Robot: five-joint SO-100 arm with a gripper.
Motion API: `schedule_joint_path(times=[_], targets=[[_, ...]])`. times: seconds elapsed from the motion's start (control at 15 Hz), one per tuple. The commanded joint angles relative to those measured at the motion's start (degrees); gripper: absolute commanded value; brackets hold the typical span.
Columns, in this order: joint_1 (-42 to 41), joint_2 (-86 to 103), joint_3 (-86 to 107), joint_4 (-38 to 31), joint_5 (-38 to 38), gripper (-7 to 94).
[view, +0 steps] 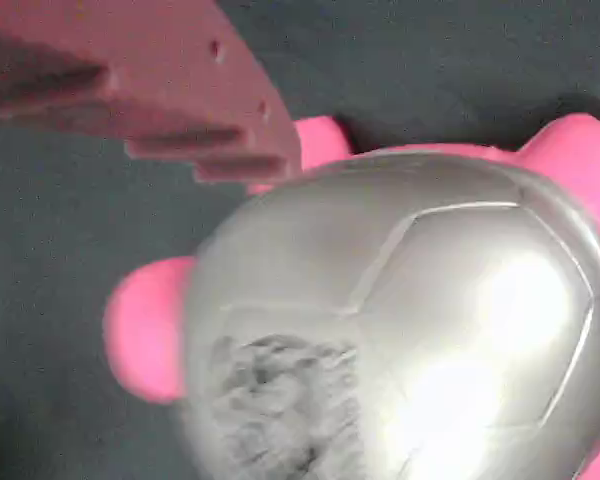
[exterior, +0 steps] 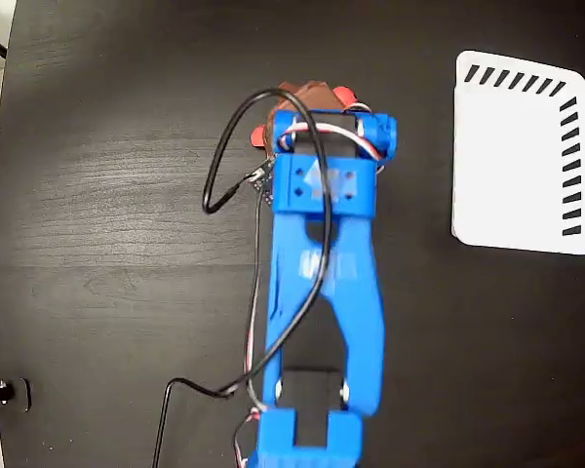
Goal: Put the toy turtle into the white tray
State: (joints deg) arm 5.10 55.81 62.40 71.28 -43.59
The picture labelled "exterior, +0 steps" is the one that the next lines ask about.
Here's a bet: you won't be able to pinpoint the red turtle toy gold shell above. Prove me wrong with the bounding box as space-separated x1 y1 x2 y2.
250 85 371 148

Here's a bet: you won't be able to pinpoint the white plastic tray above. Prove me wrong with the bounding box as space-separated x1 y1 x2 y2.
449 49 585 256

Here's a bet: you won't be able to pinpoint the black table clamp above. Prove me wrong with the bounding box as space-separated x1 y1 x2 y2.
0 376 32 429

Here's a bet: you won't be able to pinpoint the white red servo wires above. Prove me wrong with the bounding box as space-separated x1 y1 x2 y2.
232 116 389 468

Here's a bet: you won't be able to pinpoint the camera circuit board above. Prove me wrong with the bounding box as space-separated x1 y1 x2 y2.
246 159 277 209

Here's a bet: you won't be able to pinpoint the black camera cable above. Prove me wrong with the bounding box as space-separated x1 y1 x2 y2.
151 87 333 468

